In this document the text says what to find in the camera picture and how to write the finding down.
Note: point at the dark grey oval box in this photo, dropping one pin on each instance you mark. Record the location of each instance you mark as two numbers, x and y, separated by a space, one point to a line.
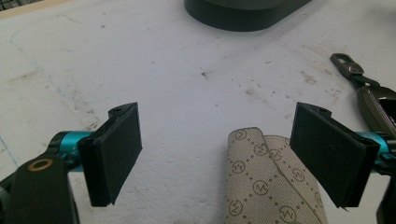
243 12

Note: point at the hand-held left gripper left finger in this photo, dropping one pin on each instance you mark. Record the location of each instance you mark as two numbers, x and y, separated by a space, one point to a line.
113 152

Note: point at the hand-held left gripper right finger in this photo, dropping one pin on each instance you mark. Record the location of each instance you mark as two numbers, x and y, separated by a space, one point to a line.
334 155

